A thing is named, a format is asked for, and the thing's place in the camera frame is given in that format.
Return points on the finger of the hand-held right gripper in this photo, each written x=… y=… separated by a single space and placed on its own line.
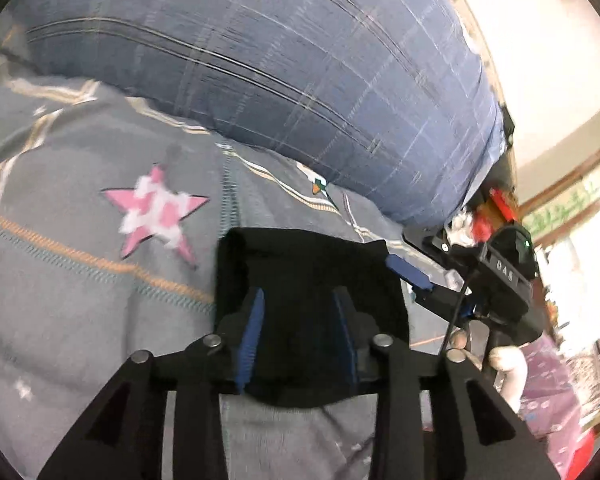
x=430 y=245
x=410 y=272

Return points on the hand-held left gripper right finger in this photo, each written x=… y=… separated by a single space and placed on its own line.
x=345 y=340

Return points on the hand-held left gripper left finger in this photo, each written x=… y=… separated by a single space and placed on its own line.
x=249 y=340

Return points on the black pants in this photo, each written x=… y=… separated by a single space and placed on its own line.
x=300 y=275

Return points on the person's right hand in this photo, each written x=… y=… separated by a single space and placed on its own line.
x=507 y=370

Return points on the red box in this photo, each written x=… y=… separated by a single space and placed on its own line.
x=502 y=205

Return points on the purple patterned clothing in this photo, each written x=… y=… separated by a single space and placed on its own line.
x=550 y=390

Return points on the grey printed bed sheet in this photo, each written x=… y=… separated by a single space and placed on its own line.
x=80 y=310

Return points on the blue plaid pillow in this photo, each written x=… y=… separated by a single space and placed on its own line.
x=280 y=75

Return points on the framed wall picture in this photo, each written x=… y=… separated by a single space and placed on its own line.
x=585 y=270

